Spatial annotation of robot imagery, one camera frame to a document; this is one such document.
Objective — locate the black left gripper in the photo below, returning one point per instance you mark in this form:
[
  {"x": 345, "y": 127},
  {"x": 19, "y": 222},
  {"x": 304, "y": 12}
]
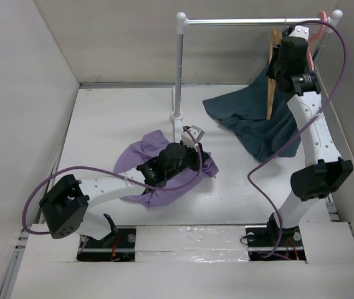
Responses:
[{"x": 194, "y": 155}]

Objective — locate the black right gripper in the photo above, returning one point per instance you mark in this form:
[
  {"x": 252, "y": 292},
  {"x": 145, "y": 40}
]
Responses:
[{"x": 271, "y": 71}]

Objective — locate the wooden clothes hanger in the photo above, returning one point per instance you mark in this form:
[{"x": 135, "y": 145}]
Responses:
[{"x": 275, "y": 38}]

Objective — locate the purple t shirt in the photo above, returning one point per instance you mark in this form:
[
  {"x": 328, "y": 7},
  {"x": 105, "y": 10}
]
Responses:
[{"x": 148, "y": 147}]

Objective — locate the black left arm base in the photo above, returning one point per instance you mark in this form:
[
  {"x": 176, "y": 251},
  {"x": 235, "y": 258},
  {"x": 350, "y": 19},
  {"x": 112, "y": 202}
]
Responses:
[{"x": 117, "y": 246}]

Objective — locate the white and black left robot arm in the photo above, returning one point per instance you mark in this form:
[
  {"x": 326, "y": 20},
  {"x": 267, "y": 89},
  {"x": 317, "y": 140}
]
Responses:
[{"x": 66, "y": 207}]

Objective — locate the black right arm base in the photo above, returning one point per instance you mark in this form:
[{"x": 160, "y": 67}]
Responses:
[{"x": 263, "y": 245}]

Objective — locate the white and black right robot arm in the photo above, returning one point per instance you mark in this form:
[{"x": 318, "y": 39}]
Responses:
[{"x": 325, "y": 170}]

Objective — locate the pink plastic clothes hanger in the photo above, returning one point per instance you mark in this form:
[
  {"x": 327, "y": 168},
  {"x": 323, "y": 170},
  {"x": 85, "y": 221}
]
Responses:
[{"x": 315, "y": 36}]

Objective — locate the dark teal t shirt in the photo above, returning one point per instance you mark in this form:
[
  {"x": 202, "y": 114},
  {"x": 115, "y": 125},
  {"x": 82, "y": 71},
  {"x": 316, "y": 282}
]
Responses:
[{"x": 243, "y": 112}]

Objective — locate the white and silver clothes rack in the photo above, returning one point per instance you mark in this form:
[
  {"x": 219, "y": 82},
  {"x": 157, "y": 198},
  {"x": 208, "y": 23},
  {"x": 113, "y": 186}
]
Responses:
[{"x": 182, "y": 22}]

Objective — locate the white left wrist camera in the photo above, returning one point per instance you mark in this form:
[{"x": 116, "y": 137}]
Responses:
[{"x": 191, "y": 136}]

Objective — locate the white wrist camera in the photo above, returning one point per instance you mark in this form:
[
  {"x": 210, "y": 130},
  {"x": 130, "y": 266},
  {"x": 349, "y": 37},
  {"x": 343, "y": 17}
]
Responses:
[
  {"x": 191, "y": 136},
  {"x": 299, "y": 31}
]

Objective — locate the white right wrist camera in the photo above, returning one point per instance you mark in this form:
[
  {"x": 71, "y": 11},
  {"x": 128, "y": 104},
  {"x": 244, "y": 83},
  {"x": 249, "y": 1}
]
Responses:
[{"x": 299, "y": 31}]

